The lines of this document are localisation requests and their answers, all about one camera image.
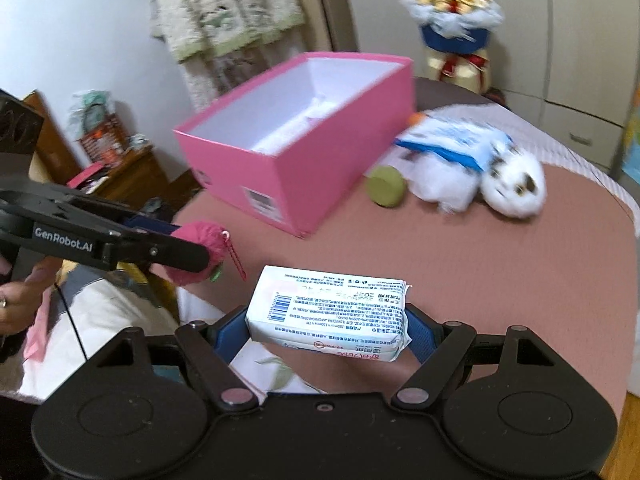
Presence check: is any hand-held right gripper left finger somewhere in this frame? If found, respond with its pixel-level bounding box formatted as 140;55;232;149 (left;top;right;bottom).
94;307;258;413

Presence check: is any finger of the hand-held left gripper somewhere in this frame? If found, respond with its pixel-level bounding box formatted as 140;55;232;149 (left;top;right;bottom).
111;231;211;273
120;212;181;236

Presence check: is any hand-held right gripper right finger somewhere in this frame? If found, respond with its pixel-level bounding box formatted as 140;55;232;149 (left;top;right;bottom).
390;304;553;413

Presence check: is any pink plush ball keychain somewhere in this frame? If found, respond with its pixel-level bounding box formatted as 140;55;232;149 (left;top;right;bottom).
150;220;248;288

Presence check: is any white tissue pack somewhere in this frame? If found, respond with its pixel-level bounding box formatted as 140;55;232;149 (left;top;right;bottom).
245;265;413;363

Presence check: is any pink cardboard box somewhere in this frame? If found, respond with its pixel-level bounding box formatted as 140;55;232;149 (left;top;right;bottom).
172;51;415;239

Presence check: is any green ball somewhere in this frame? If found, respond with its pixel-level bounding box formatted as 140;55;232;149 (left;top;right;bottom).
366;166;407;208

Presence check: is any white blue wet wipes pack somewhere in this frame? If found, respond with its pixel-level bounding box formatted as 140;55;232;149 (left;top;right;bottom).
395;117;516;171

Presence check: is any person's left hand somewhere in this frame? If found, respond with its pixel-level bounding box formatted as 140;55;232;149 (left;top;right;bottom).
0;260;60;336

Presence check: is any wooden nightstand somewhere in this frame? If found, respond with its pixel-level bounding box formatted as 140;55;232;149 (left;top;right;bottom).
20;90;201;211

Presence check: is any red patterned gift bag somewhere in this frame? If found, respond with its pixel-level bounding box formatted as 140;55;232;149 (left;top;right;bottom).
67;90;126;166

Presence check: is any brown pink bed mat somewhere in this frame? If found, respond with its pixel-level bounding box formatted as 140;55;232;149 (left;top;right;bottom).
175;77;638;411

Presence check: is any white knitted garment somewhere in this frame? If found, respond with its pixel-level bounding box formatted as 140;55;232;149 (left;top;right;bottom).
145;0;306;111

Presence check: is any striped bed sheet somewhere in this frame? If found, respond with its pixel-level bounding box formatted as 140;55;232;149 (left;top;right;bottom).
500;105;623;183

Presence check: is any cream round box with ribbon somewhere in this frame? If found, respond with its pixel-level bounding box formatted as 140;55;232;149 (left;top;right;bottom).
425;50;493;93

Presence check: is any colourful hanging paper bag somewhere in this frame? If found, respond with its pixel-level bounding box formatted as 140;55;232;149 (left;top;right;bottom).
622;90;640;181

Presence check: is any yellow flower bouquet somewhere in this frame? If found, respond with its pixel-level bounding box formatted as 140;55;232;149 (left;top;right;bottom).
400;0;503;56

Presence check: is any white wardrobe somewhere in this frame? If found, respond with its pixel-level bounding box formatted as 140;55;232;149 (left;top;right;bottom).
345;0;640;171

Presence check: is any black cable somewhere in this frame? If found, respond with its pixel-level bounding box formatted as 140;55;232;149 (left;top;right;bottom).
54;284;90;362

